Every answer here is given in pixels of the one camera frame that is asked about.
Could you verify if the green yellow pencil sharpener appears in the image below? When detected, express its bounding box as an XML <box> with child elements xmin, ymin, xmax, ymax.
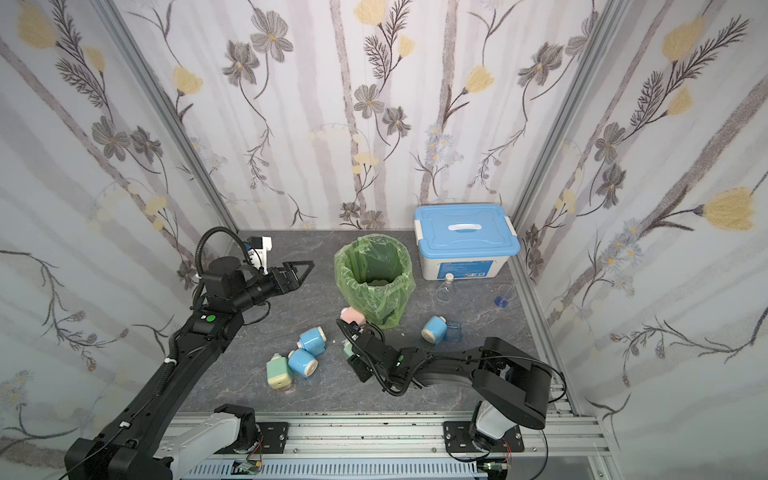
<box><xmin>343</xmin><ymin>340</ymin><xmax>357</xmax><ymax>361</ymax></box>

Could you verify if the blue sharpener with crank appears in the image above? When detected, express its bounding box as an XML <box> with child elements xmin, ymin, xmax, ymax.
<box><xmin>421</xmin><ymin>316</ymin><xmax>448</xmax><ymax>345</ymax></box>

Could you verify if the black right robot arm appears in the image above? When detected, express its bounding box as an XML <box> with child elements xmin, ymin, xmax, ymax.
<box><xmin>336</xmin><ymin>318</ymin><xmax>562</xmax><ymax>453</ymax></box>

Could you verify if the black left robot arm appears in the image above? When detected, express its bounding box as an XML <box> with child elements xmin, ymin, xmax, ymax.
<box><xmin>63</xmin><ymin>226</ymin><xmax>315</xmax><ymax>479</ymax></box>

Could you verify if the pink pencil sharpener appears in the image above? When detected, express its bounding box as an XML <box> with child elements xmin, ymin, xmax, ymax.
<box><xmin>340</xmin><ymin>307</ymin><xmax>366</xmax><ymax>326</ymax></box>

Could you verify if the blue sharpener upper middle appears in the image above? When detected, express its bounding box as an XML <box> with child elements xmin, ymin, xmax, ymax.
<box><xmin>297</xmin><ymin>326</ymin><xmax>327</xmax><ymax>357</ymax></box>

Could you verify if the blue sharpener lower middle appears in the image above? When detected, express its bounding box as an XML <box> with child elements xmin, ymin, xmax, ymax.
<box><xmin>288</xmin><ymin>348</ymin><xmax>319</xmax><ymax>379</ymax></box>

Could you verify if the green yellow sharpener leftmost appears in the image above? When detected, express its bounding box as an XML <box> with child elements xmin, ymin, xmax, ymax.
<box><xmin>266</xmin><ymin>353</ymin><xmax>293</xmax><ymax>390</ymax></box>

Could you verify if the green bagged trash bin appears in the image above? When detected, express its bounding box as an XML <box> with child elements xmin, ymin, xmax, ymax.
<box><xmin>334</xmin><ymin>234</ymin><xmax>416</xmax><ymax>330</ymax></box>

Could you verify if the clear small flask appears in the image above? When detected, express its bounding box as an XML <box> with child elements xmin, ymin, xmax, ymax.
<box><xmin>435</xmin><ymin>273</ymin><xmax>456</xmax><ymax>304</ymax></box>

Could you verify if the blue lidded storage box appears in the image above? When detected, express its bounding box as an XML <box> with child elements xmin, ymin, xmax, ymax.
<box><xmin>414</xmin><ymin>203</ymin><xmax>521</xmax><ymax>281</ymax></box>

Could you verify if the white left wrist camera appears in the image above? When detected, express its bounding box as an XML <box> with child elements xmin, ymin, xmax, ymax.
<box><xmin>245</xmin><ymin>236</ymin><xmax>272</xmax><ymax>273</ymax></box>

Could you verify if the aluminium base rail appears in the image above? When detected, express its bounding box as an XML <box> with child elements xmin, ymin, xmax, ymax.
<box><xmin>143</xmin><ymin>410</ymin><xmax>601</xmax><ymax>480</ymax></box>

